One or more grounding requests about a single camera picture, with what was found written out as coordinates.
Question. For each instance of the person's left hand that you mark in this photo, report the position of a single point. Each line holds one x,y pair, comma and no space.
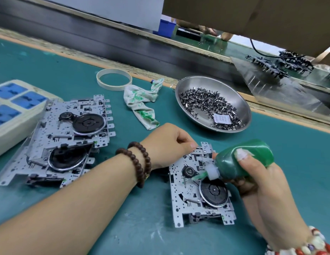
165,146

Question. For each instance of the person's right hand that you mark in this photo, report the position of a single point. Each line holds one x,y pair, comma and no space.
274,207

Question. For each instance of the white green-stained cloth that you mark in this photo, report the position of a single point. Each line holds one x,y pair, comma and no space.
141,106

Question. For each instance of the green glue squeeze bottle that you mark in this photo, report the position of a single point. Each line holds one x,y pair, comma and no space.
250,154

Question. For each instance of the pile of small metal parts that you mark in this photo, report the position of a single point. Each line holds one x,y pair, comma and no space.
207,103

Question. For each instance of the round metal bowl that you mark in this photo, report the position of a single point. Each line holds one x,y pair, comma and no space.
189,85

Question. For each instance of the cassette mechanism plate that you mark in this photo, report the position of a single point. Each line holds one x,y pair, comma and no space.
82,122
181,209
32,167

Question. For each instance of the finished mechanisms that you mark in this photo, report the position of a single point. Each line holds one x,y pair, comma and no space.
282,63

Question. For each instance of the black conveyor belt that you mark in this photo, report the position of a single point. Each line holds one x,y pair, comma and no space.
74,29

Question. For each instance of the person's left forearm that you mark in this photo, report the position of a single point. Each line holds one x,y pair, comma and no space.
53,220

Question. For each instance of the clear plastic sheet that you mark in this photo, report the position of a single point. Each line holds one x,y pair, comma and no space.
287,93

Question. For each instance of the black flat box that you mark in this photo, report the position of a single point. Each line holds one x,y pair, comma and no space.
189,33

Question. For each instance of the blue plastic bin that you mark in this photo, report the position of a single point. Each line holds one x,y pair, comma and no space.
166,28

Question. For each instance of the white paper sign red text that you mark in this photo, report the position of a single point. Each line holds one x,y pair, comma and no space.
112,8

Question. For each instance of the white blue power strip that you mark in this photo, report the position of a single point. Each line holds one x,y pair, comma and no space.
16,116

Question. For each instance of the brown cardboard panel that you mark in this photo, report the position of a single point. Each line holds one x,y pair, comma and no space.
250,16

